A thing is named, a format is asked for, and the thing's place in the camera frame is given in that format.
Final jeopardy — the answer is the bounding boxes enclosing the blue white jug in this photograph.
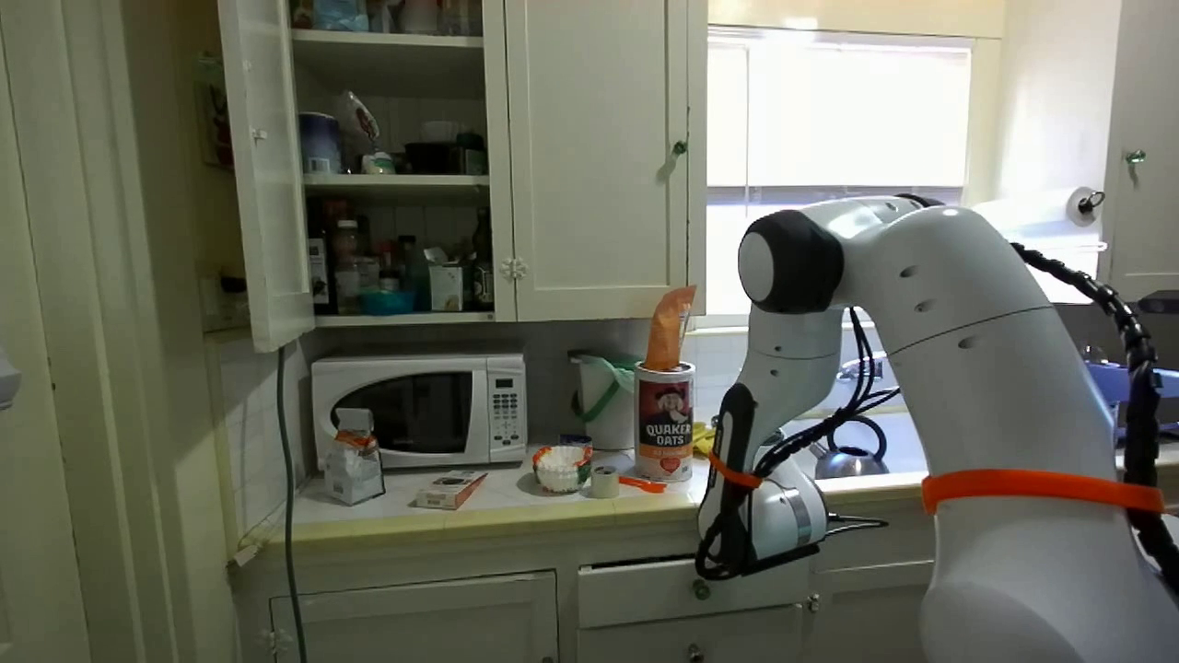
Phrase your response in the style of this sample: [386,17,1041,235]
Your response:
[293,107,348,177]

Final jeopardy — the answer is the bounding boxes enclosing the small white cup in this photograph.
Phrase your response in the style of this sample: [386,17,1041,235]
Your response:
[581,457,624,500]

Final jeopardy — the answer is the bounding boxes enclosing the wall outlet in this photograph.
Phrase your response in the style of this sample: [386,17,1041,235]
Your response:
[197,269,251,335]

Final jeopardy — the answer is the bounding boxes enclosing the flat printed packet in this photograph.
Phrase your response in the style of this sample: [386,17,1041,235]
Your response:
[404,467,493,514]

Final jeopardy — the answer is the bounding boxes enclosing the paper towel roll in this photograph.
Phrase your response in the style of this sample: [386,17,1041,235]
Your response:
[977,183,1110,238]

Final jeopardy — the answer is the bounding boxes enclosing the jar on counter left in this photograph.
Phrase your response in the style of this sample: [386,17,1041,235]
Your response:
[321,406,391,508]

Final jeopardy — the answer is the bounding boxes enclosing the dark power cord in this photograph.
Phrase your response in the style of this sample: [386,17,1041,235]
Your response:
[272,343,308,663]

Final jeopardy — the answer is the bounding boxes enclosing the oatmeal canister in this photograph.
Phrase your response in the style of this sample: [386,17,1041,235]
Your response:
[635,357,701,483]

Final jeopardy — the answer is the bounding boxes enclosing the blue plastic tray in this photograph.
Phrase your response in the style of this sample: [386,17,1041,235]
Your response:
[1083,351,1179,435]

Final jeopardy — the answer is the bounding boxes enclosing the white box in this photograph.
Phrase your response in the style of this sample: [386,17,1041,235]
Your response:
[422,260,469,316]

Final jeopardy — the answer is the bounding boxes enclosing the orange snack pouch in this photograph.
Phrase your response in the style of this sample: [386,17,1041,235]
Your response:
[642,282,701,376]

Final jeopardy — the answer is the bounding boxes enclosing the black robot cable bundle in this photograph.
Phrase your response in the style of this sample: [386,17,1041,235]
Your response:
[1007,238,1179,599]

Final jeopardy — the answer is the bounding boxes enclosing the bright kitchen window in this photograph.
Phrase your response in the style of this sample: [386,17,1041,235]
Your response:
[702,27,986,324]

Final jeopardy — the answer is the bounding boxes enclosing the white lower cabinets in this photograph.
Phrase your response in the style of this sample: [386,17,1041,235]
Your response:
[227,511,940,663]

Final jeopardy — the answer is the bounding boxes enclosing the white microwave oven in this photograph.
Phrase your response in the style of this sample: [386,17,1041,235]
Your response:
[304,351,533,475]

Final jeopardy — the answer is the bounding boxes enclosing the teal bowl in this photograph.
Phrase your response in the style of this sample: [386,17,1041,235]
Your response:
[362,282,418,322]

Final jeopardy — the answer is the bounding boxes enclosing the white upper wall cabinet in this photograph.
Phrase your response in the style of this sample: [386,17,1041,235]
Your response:
[215,0,709,360]

